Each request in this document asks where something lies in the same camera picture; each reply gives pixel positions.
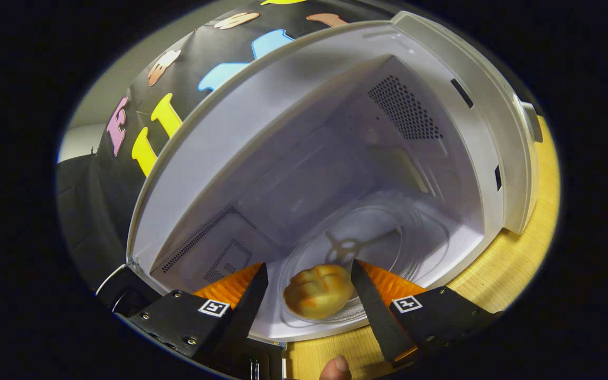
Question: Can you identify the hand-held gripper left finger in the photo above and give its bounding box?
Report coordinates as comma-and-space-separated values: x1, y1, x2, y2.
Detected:
117, 262, 269, 370

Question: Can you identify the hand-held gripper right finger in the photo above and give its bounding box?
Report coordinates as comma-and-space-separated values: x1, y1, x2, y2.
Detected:
350, 259, 501, 368

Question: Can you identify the golden bread bun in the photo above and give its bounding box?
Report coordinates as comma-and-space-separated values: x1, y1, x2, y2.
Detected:
283, 264, 355, 320

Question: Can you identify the white microwave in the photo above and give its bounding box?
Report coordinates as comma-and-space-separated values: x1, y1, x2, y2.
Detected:
96, 11, 545, 380

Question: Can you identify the glass turntable plate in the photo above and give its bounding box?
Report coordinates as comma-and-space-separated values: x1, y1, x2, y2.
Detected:
278, 203, 452, 322

